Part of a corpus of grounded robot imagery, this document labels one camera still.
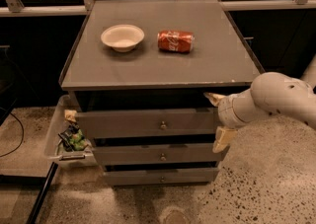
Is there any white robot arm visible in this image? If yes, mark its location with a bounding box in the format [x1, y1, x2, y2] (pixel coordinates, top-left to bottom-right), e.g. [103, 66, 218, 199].
[204, 56, 316, 153]

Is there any red cola can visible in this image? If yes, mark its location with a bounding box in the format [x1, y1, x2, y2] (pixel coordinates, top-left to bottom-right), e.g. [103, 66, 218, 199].
[157, 30, 195, 53]

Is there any crumpled beige wrapper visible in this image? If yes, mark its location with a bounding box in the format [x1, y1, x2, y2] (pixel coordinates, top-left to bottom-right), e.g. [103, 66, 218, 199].
[64, 110, 76, 122]

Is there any grey drawer cabinet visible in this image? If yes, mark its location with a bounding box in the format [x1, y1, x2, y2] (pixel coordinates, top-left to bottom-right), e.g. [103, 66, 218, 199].
[59, 0, 264, 173]

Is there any black cable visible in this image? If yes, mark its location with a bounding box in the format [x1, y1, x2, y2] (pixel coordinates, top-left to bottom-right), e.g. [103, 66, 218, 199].
[0, 106, 26, 159]

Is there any white paper bowl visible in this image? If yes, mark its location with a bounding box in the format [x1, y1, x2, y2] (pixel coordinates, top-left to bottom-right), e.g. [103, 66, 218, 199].
[101, 25, 144, 52]

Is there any grey bottom drawer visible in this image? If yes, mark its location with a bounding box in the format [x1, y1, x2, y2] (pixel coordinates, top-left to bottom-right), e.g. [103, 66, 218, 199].
[104, 168, 219, 186]

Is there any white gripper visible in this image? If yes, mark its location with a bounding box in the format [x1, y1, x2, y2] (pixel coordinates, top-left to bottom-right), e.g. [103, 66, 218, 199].
[204, 92, 251, 153]

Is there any grey top drawer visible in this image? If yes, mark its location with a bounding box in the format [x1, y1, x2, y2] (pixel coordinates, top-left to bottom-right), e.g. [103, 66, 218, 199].
[75, 108, 221, 139]

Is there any black floor bar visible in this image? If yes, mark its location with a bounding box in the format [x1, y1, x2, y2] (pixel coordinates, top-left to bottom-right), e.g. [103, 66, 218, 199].
[26, 162, 58, 224]

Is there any grey drawer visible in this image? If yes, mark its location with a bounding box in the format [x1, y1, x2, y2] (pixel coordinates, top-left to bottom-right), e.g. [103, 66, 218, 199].
[104, 168, 219, 186]
[75, 108, 221, 139]
[93, 143, 229, 165]

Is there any green snack bag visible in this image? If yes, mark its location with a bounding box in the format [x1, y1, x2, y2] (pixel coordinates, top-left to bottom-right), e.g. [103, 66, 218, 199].
[58, 125, 88, 152]

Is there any grey middle drawer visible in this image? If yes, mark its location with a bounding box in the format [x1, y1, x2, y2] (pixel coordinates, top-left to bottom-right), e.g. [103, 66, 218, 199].
[93, 143, 229, 165]

